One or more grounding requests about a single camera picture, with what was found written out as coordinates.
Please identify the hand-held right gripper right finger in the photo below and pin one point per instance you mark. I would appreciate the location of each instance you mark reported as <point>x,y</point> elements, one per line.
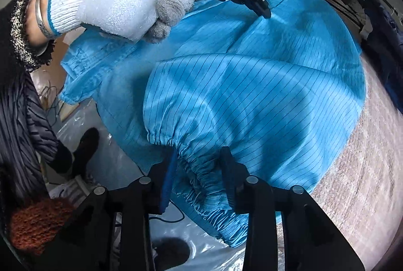
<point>231,179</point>

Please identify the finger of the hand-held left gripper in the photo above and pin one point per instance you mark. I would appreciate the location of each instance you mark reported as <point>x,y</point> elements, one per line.
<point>252,3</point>

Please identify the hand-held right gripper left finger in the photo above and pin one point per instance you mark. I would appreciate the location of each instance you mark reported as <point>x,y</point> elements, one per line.
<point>168,183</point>

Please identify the light blue pinstriped work coat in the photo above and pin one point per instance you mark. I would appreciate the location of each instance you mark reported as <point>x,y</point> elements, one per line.
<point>252,101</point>

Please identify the person's left forearm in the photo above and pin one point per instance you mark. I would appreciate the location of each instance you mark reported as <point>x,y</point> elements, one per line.
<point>19,22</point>

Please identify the clear plastic sheet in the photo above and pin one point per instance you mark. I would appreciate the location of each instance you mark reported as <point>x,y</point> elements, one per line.
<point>126,170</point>

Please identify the black shoe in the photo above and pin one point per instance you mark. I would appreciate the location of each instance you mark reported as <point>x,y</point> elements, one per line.
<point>85,148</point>
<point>171,253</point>

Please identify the navy quilted jacket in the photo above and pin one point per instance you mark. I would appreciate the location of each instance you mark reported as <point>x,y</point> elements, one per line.
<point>384,38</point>

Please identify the rust orange knit cloth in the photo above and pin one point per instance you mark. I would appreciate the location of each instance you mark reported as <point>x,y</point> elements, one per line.
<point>37,223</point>

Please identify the black pleated garment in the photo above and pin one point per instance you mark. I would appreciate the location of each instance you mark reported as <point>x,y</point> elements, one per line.
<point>22,132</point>

